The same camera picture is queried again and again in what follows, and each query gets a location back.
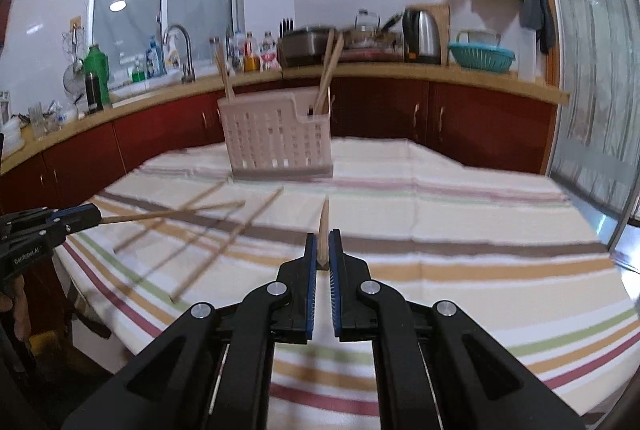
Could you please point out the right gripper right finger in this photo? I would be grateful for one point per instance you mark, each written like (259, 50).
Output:
(351, 317)

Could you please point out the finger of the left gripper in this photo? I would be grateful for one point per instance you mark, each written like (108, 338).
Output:
(80, 217)

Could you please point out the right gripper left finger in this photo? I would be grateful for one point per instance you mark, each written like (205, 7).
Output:
(295, 320)

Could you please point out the chrome kitchen faucet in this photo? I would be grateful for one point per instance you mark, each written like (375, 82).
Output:
(184, 44)

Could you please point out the person's left hand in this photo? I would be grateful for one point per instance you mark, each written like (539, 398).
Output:
(14, 302)

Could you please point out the white porcelain bowl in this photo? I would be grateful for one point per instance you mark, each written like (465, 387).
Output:
(66, 115)

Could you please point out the black thermos bottle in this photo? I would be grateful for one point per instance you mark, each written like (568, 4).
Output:
(93, 93)

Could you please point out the hanging strainer ladle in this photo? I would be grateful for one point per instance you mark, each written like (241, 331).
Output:
(73, 80)

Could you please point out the pink perforated utensil holder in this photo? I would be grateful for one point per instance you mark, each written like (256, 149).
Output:
(272, 135)

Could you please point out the green thermos jug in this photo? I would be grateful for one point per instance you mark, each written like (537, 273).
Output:
(96, 63)

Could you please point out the blue detergent bottle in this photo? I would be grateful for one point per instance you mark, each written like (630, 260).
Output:
(154, 59)

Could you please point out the striped tablecloth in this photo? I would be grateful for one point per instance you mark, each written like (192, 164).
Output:
(509, 248)

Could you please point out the white spray cleaner bottle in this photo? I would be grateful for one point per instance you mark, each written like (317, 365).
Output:
(172, 55)

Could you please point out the chopsticks in holder left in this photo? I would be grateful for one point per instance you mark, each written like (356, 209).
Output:
(222, 69)

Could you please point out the chopsticks in holder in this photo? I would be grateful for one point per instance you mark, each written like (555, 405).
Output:
(328, 75)
(222, 69)

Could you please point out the orange oil bottle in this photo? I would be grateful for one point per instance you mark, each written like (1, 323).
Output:
(250, 51)

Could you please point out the red induction cooker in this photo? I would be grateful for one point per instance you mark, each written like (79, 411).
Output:
(372, 55)

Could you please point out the grey rice cooker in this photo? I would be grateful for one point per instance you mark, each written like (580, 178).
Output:
(304, 46)

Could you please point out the chopsticks in holder right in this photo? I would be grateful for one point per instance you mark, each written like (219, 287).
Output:
(328, 75)

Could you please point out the red lower cabinets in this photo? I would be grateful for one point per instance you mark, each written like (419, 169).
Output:
(477, 127)

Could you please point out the knife block with knives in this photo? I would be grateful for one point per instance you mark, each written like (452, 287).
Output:
(286, 26)

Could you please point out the steel wok with lid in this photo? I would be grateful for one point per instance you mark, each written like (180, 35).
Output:
(368, 32)

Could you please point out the stainless electric kettle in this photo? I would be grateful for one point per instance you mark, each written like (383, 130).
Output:
(421, 37)

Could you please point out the wooden countertop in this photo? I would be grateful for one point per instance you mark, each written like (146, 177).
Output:
(507, 83)

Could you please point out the teal plastic colander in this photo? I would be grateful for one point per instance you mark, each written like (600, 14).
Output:
(479, 56)

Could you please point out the wooden cutting board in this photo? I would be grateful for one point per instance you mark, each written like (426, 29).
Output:
(441, 12)

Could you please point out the dark hanging cloth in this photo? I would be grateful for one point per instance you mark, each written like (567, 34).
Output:
(537, 16)

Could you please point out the frosted glass door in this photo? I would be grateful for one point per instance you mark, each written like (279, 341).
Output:
(595, 154)

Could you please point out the white green-handled pitcher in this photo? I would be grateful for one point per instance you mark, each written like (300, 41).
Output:
(480, 36)

